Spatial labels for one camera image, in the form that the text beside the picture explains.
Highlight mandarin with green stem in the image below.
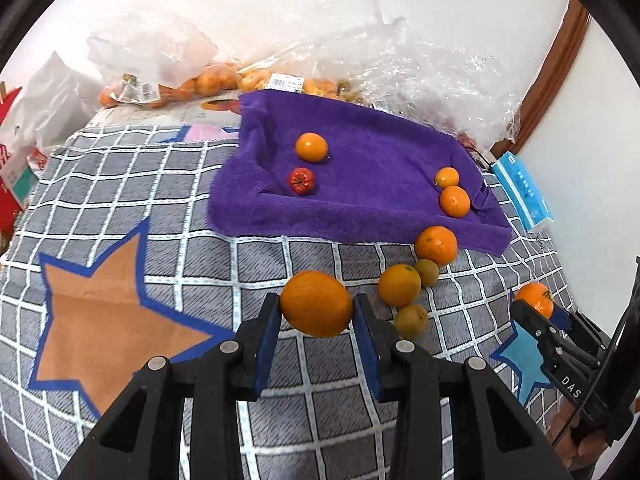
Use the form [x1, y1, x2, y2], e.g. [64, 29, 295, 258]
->
[514, 282, 554, 320]

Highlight large front mandarin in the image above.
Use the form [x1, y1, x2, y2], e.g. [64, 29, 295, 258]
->
[280, 270, 354, 338]

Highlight small orange kumquat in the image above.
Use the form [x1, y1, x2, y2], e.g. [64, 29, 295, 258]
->
[439, 185, 471, 219]

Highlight small orange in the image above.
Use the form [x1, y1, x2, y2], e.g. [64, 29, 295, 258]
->
[434, 167, 460, 190]

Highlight small red fruit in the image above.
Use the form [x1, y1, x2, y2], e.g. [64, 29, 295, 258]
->
[288, 167, 316, 196]

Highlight person's right hand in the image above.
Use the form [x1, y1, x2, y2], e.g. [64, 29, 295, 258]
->
[544, 401, 614, 468]

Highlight greenish kumquat front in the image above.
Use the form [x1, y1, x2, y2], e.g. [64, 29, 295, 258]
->
[395, 304, 428, 340]

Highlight oval orange kumquat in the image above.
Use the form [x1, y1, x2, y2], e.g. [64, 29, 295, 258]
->
[378, 263, 422, 309]

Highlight yellowish green kumquat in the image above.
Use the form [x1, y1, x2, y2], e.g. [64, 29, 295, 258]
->
[413, 259, 440, 288]

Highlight mandarin beside stem mandarin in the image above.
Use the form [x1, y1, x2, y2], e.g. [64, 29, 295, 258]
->
[414, 226, 458, 268]

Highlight blue tissue pack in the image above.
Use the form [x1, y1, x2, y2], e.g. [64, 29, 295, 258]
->
[491, 152, 553, 233]

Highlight patterned grey bedspread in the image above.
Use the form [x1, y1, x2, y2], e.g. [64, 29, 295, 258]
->
[0, 123, 576, 480]

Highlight purple towel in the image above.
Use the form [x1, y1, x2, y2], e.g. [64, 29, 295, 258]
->
[207, 90, 512, 256]

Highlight mango printed box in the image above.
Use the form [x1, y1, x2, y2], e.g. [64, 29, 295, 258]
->
[87, 94, 242, 129]

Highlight bag of small oranges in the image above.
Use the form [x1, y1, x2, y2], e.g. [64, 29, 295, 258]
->
[238, 49, 368, 105]

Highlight clear crumpled plastic bags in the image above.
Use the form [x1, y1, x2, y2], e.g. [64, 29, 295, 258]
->
[307, 0, 521, 150]

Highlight red paper bag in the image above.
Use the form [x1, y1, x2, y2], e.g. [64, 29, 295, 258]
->
[1, 87, 47, 249]

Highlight bag of mandarins left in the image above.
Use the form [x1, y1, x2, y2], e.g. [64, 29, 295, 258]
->
[88, 24, 240, 108]

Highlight brown wooden door frame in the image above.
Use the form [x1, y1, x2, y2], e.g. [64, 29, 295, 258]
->
[491, 0, 590, 158]

